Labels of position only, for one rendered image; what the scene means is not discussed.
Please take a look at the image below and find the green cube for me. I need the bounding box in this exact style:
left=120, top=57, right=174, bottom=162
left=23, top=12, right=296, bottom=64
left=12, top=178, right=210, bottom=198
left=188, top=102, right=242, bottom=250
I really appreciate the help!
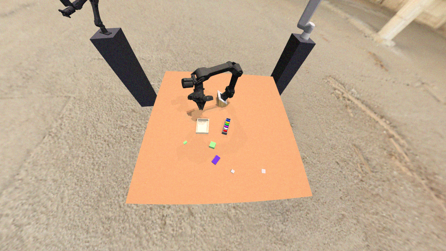
left=209, top=141, right=216, bottom=149

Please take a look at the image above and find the cream shallow rectangular tray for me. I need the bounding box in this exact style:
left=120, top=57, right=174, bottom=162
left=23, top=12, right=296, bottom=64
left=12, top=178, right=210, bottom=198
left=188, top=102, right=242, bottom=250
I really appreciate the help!
left=196, top=119, right=209, bottom=134

